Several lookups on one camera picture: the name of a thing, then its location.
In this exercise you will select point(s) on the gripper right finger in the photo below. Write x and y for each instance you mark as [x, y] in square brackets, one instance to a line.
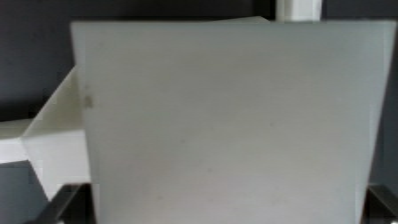
[381, 206]

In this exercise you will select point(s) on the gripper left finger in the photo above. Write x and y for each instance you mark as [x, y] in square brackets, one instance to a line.
[70, 208]

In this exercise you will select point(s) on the white cabinet body box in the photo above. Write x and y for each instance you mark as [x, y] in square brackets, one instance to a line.
[56, 140]

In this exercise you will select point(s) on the small white cabinet top block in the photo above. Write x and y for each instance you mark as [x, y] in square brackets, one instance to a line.
[232, 111]

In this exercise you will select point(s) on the white U-shaped obstacle fence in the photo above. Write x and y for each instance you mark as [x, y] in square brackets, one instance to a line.
[299, 10]

